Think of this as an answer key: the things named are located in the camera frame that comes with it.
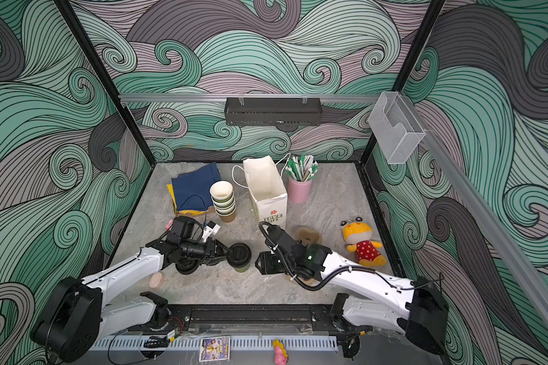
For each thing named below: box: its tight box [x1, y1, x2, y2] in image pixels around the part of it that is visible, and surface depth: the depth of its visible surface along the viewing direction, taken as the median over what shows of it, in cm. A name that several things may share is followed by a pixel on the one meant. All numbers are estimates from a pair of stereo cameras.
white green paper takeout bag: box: [242, 155, 289, 230], surface depth 85 cm
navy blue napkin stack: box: [171, 161, 222, 211], surface depth 104 cm
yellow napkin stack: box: [165, 184, 206, 216], surface depth 99 cm
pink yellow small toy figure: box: [272, 339, 289, 365], surface depth 66 cm
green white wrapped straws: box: [284, 152, 319, 182], surface depth 97 cm
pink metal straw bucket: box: [287, 176, 313, 204], surface depth 96 cm
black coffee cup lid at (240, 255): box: [226, 242, 252, 269], surface depth 77 cm
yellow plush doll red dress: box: [340, 216, 388, 267], surface depth 88 cm
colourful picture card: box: [198, 336, 231, 363], surface depth 68 cm
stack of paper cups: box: [209, 180, 237, 223], surface depth 87 cm
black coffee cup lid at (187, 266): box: [175, 258, 201, 275], surface depth 83 cm
